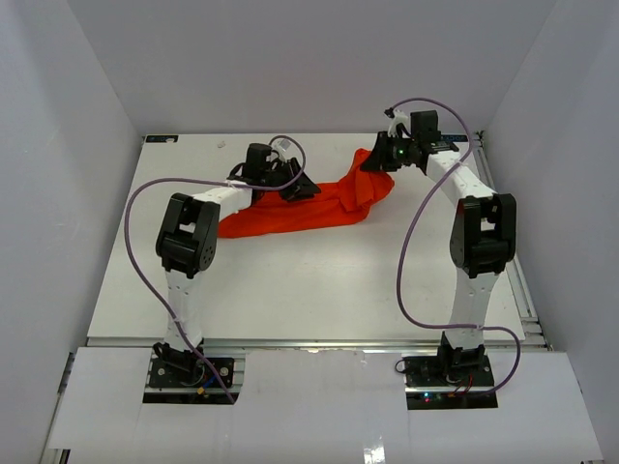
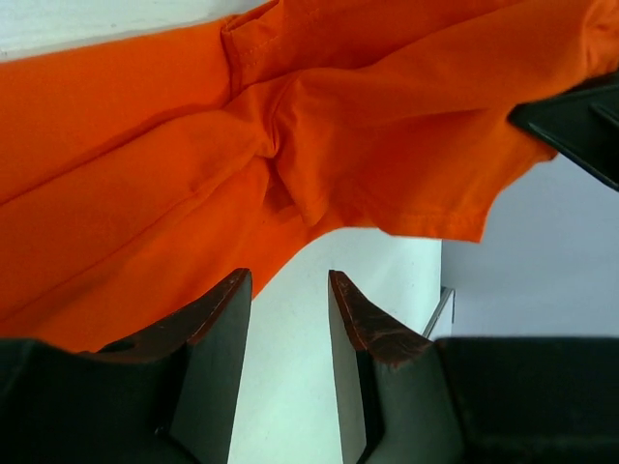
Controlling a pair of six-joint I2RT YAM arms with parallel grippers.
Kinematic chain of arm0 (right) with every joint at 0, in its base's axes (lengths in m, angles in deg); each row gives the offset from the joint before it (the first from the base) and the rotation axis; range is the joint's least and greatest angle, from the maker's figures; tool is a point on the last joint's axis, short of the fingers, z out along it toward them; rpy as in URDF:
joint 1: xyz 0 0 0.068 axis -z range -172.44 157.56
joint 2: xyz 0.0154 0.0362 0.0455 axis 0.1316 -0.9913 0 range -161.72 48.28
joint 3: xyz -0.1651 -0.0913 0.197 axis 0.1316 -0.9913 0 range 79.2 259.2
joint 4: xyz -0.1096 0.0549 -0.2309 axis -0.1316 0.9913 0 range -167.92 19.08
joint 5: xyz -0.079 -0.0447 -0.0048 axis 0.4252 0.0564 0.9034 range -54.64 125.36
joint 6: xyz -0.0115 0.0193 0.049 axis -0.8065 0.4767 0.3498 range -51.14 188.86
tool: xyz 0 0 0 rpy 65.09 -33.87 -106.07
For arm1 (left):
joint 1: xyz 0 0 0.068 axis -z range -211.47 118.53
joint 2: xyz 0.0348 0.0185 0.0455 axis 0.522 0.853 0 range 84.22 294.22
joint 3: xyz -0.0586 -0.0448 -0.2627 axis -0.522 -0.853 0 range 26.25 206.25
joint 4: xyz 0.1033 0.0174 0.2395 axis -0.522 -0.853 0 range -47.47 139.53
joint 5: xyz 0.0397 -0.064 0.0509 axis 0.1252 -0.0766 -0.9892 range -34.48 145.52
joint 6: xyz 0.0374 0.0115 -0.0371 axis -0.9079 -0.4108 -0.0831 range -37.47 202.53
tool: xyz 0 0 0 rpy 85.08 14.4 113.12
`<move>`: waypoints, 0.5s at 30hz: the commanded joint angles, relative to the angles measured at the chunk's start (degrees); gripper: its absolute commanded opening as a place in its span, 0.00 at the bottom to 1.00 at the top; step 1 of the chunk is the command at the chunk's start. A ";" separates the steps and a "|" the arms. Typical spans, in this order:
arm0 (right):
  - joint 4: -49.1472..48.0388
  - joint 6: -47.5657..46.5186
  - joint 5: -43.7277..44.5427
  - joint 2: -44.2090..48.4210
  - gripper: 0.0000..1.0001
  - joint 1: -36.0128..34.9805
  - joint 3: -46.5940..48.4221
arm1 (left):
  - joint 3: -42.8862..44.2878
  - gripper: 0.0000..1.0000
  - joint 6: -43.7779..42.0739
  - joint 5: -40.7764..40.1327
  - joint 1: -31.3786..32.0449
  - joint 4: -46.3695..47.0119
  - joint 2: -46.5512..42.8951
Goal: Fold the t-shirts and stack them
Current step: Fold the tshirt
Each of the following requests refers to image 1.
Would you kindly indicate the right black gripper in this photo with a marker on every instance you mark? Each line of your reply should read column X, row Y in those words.
column 378, row 159

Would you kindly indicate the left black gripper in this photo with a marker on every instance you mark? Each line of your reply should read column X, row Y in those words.
column 302, row 189

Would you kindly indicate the orange t-shirt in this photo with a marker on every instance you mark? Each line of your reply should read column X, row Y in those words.
column 345, row 202

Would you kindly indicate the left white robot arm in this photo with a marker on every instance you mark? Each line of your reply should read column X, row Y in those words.
column 187, row 240

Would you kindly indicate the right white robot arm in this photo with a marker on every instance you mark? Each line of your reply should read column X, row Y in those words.
column 483, row 237

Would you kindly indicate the right blue table label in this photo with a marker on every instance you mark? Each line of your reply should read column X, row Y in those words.
column 454, row 138

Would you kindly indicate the blue table label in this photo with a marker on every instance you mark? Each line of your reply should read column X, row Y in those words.
column 454, row 138
column 161, row 138

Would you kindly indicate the left blue table label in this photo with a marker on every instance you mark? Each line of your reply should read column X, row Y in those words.
column 161, row 138

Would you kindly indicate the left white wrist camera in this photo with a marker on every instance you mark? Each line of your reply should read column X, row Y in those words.
column 281, row 146

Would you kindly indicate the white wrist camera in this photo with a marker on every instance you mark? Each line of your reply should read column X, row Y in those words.
column 399, row 123
column 281, row 146

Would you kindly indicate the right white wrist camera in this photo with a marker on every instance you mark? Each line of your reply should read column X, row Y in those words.
column 399, row 123

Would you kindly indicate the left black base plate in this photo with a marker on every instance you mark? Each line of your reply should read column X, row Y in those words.
column 167, row 384

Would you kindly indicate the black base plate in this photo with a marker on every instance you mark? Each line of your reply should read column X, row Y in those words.
column 167, row 384
column 428, row 388

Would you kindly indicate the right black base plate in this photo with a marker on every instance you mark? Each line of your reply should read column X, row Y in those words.
column 428, row 388

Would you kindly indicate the aluminium front rail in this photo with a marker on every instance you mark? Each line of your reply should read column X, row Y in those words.
column 395, row 345

